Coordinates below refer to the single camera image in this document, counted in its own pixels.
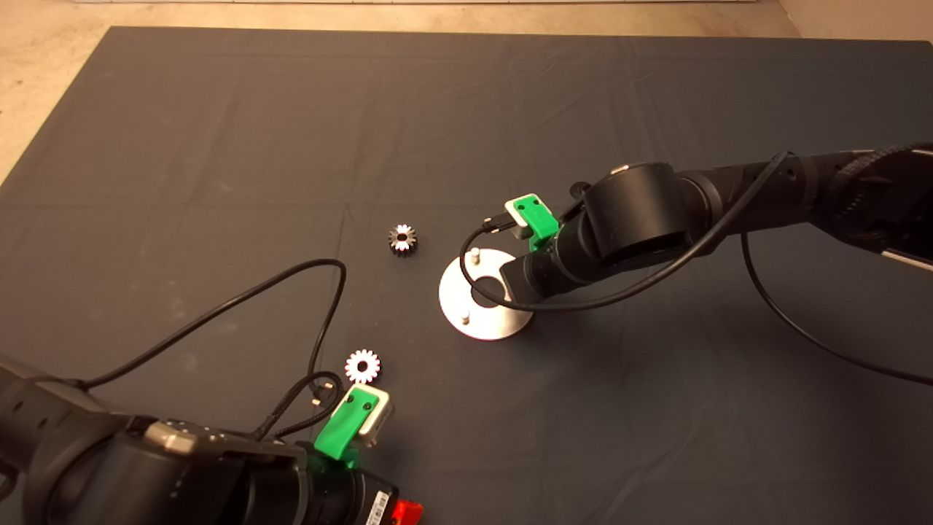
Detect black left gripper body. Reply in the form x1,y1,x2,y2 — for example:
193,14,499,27
295,441,400,525

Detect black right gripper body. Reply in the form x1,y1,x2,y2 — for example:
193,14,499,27
500,219,610,306

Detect small steel planetary gear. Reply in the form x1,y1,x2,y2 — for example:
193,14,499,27
345,349,381,385
388,224,418,257

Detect round metal carrier plate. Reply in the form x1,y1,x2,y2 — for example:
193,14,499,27
439,248,535,341

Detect dark grey table cloth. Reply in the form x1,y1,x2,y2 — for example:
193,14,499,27
0,28,933,525

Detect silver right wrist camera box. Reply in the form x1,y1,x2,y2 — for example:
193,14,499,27
504,193,540,241

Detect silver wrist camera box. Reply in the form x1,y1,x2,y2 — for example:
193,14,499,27
504,193,540,241
350,384,394,447

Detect green right camera mount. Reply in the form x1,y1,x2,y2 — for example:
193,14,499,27
510,195,561,252

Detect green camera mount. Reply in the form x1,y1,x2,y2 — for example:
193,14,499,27
510,195,561,252
313,385,380,462

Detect green left camera mount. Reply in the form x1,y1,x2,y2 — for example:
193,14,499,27
313,385,380,462

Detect black right camera cable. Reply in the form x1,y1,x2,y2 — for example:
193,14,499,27
459,151,933,386

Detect black camera cable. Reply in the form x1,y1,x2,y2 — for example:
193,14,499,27
459,151,933,386
77,258,347,405

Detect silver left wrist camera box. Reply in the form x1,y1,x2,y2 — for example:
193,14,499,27
350,384,394,447

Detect braided black left arm cable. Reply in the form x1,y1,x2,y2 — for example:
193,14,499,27
255,370,343,438

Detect black left camera cable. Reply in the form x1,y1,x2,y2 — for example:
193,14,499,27
77,258,347,405

